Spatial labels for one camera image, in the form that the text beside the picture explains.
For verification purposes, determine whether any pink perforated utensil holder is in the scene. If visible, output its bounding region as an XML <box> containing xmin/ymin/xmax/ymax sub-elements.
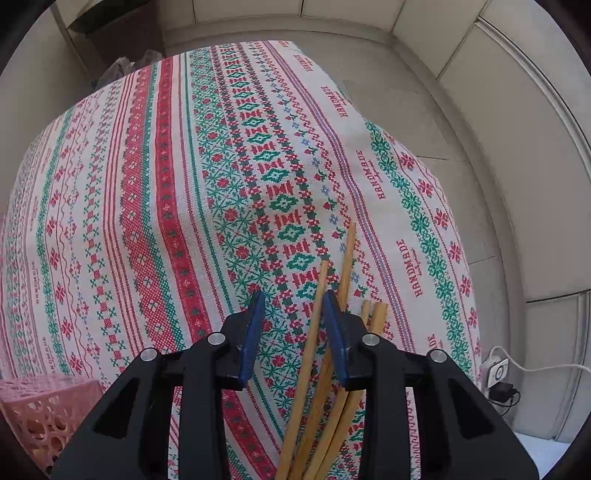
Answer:
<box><xmin>1</xmin><ymin>374</ymin><xmax>103</xmax><ymax>475</ymax></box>

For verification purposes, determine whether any bamboo chopstick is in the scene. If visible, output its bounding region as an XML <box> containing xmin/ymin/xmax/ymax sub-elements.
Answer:
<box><xmin>301</xmin><ymin>299</ymin><xmax>373</xmax><ymax>480</ymax></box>
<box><xmin>315</xmin><ymin>302</ymin><xmax>388</xmax><ymax>479</ymax></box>
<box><xmin>276</xmin><ymin>260</ymin><xmax>329</xmax><ymax>480</ymax></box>
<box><xmin>290</xmin><ymin>221</ymin><xmax>356</xmax><ymax>479</ymax></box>

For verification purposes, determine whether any white power adapter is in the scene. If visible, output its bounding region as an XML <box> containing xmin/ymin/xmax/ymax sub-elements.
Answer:
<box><xmin>481</xmin><ymin>355</ymin><xmax>509</xmax><ymax>390</ymax></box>

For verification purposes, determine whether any patterned striped tablecloth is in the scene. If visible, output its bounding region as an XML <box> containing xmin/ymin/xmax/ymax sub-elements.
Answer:
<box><xmin>1</xmin><ymin>41</ymin><xmax>481</xmax><ymax>479</ymax></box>

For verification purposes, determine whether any clear plastic floor bag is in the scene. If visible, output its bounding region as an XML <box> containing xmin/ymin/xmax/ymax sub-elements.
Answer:
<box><xmin>94</xmin><ymin>50</ymin><xmax>163</xmax><ymax>90</ymax></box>

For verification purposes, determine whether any dark trash bin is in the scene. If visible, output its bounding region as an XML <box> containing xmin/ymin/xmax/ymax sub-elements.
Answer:
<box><xmin>68</xmin><ymin>0</ymin><xmax>164</xmax><ymax>66</ymax></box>

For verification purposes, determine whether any white cable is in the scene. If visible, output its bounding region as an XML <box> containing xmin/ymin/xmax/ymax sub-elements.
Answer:
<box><xmin>486</xmin><ymin>345</ymin><xmax>591</xmax><ymax>374</ymax></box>

